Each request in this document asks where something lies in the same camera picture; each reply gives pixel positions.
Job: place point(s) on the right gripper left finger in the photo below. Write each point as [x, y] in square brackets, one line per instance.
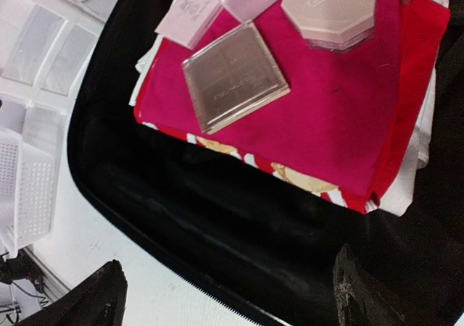
[99, 300]

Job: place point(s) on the black ribbed hard-shell suitcase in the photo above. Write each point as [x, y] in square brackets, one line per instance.
[263, 248]

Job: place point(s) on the white perforated plastic basket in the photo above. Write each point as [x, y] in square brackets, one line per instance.
[29, 164]

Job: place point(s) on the white plastic drawer organizer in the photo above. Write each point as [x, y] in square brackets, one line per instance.
[45, 49]

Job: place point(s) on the octagonal beige powder jar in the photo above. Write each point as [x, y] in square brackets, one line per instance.
[335, 25]

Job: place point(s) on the magenta folded cloth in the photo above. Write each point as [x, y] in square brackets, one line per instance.
[334, 122]

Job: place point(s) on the square bronze compact case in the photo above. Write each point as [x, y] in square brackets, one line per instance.
[232, 77]

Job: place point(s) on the small pink square box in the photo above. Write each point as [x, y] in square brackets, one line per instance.
[187, 21]

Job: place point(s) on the red patterned folded garment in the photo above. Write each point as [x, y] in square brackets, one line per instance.
[163, 103]

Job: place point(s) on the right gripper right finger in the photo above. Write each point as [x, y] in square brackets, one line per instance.
[363, 300]

